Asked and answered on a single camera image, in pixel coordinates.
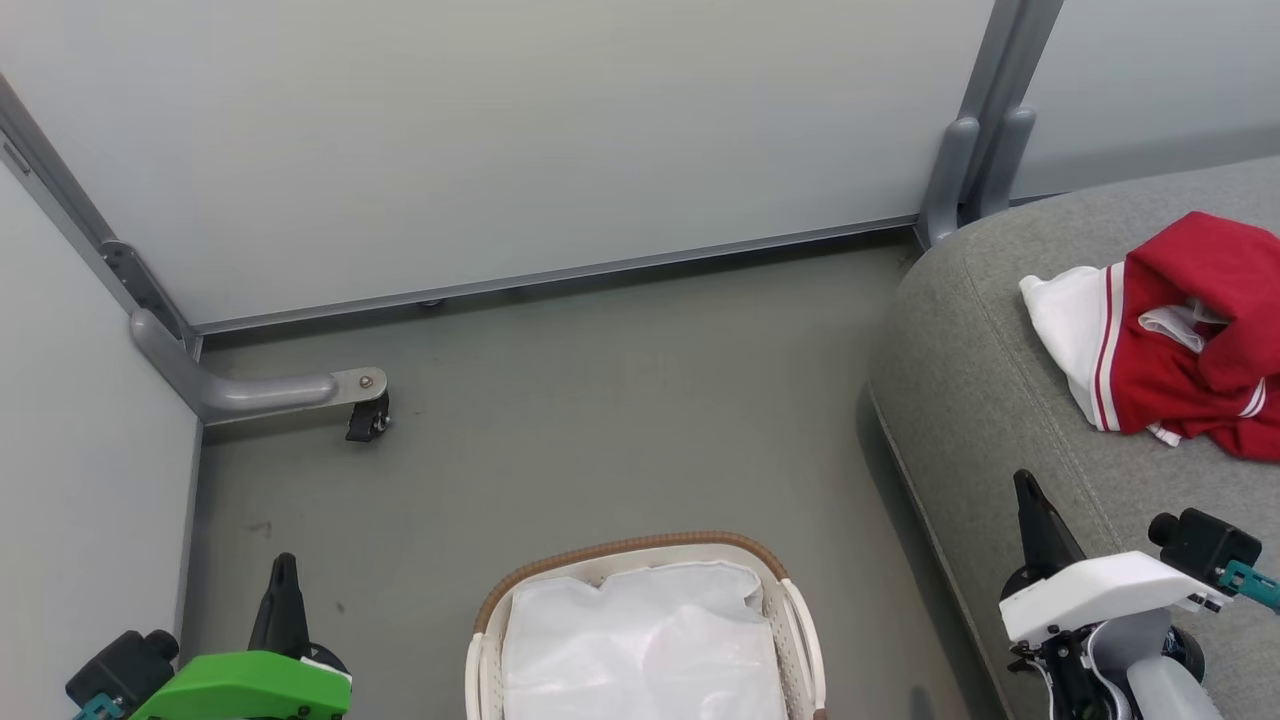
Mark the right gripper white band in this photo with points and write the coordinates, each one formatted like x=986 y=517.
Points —
x=1100 y=592

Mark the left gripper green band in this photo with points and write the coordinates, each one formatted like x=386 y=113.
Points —
x=240 y=690

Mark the red and white garment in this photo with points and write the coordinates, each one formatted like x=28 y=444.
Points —
x=1170 y=380

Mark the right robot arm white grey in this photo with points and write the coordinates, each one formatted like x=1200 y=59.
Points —
x=1170 y=690

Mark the grey fabric sofa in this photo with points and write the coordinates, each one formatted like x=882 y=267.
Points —
x=990 y=400

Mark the black caster wheel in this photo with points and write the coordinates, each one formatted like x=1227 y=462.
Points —
x=367 y=418

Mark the long grey partition foot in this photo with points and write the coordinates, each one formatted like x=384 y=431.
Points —
x=240 y=393

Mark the white laundry basket brown rim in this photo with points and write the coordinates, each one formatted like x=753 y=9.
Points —
x=795 y=640

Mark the white basket liner cloth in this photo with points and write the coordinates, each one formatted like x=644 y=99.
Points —
x=640 y=650

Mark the short grey partition foot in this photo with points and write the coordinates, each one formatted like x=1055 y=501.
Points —
x=943 y=185
x=1003 y=160

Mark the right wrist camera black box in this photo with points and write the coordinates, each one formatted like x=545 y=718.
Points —
x=1205 y=545

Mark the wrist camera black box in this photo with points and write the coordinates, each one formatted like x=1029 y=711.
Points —
x=125 y=668
x=1205 y=545

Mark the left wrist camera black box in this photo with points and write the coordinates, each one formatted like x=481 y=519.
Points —
x=125 y=668

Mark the grey partition bottom rail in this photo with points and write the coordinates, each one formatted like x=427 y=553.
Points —
x=560 y=272

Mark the grey corner partition post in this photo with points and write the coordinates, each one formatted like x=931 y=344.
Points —
x=80 y=215

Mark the tall grey partition post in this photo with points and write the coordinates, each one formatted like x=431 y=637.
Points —
x=1005 y=70

